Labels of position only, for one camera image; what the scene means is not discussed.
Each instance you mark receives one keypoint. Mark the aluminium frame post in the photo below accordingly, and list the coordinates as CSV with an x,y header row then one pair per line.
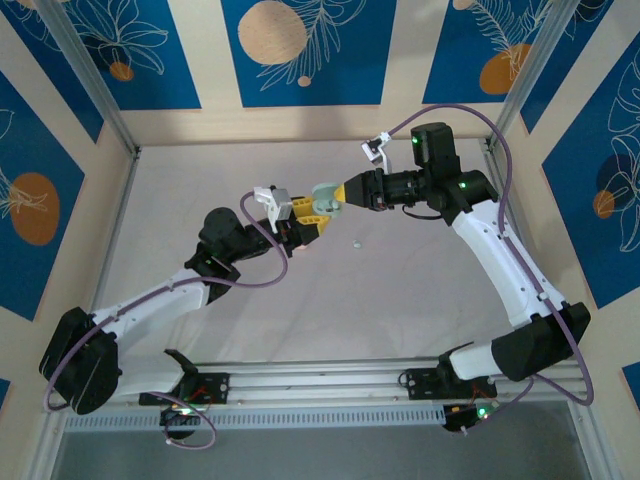
x,y
533,70
89,70

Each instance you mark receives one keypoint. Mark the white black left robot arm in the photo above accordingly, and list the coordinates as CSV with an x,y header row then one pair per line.
x,y
150,302

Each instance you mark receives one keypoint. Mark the aluminium side rail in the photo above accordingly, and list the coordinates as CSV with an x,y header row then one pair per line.
x,y
116,225
500,175

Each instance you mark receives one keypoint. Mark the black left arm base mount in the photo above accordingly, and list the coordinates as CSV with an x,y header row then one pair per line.
x,y
220,387

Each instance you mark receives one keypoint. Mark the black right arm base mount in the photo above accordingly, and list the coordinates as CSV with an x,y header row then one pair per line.
x,y
420,382

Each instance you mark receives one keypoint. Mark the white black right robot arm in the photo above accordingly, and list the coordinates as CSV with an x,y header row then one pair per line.
x,y
500,265

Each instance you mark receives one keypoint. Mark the mint green earbud charging case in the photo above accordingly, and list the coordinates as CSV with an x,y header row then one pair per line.
x,y
322,192

